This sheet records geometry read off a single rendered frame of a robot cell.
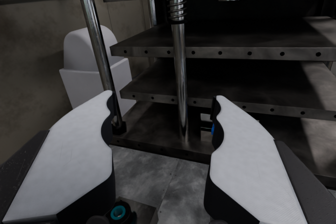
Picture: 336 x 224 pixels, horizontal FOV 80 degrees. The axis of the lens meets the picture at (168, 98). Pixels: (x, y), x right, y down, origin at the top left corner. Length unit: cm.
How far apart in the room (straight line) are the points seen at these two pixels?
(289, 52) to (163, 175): 71
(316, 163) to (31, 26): 269
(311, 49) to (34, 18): 254
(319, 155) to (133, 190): 85
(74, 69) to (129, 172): 167
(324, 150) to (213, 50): 71
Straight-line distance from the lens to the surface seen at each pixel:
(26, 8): 273
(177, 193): 89
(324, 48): 92
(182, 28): 86
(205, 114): 102
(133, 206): 80
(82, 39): 222
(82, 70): 236
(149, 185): 93
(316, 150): 121
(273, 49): 89
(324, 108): 103
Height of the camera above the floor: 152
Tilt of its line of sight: 28 degrees down
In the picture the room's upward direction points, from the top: 6 degrees counter-clockwise
